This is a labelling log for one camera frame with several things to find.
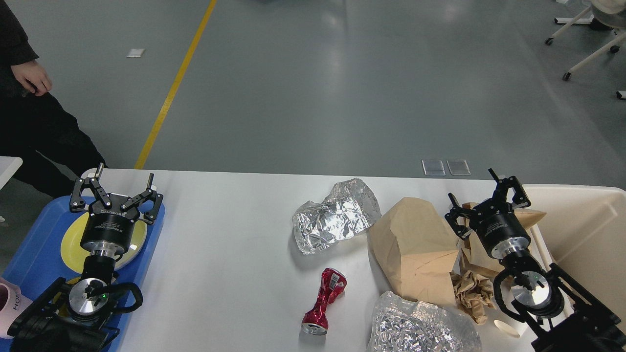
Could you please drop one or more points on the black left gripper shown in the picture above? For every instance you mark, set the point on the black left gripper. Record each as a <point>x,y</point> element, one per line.
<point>110,230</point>

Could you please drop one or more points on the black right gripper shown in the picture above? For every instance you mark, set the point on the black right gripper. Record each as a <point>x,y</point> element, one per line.
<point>501,233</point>

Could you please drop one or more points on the yellow plastic plate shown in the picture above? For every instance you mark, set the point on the yellow plastic plate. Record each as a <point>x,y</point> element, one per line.
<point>75,231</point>

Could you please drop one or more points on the teal HOME mug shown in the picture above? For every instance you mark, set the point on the teal HOME mug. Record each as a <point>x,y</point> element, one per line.
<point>60,298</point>

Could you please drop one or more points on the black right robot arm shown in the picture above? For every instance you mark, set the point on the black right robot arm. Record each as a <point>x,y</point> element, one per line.
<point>564,315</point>

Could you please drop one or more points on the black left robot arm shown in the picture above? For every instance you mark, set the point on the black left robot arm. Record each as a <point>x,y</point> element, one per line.
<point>99,303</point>

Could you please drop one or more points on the person's hand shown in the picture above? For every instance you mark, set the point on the person's hand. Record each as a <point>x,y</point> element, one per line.
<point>33,77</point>

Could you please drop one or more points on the brown paper bag right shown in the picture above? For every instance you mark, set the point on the brown paper bag right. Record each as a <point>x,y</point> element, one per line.
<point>477,259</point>

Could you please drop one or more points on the pink plate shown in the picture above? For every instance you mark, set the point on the pink plate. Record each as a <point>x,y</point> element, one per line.
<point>74,256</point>

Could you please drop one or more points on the crumpled brown paper ball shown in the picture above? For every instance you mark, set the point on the crumpled brown paper ball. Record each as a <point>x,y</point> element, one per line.
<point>473,292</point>

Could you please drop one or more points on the large brown paper bag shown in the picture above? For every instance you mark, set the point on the large brown paper bag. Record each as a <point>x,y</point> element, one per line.
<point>416,250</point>

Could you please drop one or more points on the beige plastic bin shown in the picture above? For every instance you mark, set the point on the beige plastic bin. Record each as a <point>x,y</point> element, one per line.
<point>584,232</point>

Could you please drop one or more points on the person in black clothes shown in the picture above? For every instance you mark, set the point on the person in black clothes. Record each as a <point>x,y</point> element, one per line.
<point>36,128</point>

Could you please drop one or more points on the pink HOME mug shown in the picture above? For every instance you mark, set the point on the pink HOME mug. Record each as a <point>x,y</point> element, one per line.
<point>12,304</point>

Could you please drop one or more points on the crumpled foil sheet upper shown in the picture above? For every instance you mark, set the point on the crumpled foil sheet upper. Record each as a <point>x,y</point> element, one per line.
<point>350,208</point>

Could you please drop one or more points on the crumpled foil sheet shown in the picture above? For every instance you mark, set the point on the crumpled foil sheet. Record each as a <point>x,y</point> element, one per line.
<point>404,326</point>
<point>350,208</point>

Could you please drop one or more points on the crumpled foil sheet lower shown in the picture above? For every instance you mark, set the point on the crumpled foil sheet lower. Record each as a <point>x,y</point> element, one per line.
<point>404,326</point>

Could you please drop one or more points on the crushed red can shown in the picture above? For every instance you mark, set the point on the crushed red can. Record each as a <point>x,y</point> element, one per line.
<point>332,285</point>

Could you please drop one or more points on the white chair base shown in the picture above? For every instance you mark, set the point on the white chair base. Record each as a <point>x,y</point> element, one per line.
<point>597,16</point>

